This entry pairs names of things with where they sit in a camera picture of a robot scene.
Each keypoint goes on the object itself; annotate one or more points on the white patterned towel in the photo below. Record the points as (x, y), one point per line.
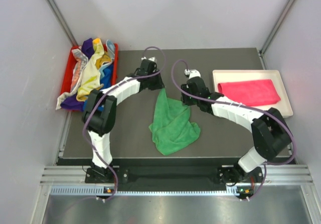
(75, 75)

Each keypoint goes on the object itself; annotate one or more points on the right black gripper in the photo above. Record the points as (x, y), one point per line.
(185, 100)

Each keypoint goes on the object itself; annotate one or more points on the green towel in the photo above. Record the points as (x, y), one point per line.
(171, 129)

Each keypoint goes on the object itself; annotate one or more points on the purple towel back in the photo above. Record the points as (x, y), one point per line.
(87, 48)

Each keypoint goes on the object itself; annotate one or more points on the yellow patterned towel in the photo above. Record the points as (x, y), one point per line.
(91, 74)

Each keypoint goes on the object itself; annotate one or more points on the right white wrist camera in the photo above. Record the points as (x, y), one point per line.
(191, 73)

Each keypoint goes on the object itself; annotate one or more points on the purple towel front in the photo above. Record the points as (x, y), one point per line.
(71, 103)

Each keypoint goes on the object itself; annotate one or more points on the aluminium frame rail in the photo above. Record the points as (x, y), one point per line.
(70, 180)

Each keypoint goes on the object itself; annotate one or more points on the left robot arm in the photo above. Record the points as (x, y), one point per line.
(100, 110)

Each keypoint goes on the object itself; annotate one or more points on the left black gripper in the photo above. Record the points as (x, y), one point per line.
(159, 84)

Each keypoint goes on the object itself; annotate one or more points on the purple towel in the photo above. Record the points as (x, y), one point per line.
(87, 48)
(71, 103)

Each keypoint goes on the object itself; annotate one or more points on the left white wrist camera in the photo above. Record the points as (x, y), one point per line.
(153, 59)

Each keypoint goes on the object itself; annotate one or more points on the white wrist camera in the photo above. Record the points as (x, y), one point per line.
(191, 73)
(153, 59)

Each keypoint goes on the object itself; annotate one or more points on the blue towel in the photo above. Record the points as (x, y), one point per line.
(105, 76)

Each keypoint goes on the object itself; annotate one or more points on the pink towel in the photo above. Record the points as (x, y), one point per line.
(251, 93)

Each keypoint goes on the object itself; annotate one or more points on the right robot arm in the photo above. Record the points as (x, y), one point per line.
(269, 131)

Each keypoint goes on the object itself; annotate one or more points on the red plastic bin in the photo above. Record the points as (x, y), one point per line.
(113, 81)

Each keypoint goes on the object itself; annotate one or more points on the white plastic tray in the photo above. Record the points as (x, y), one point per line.
(283, 106)

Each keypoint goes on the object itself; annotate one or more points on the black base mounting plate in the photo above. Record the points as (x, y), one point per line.
(174, 174)

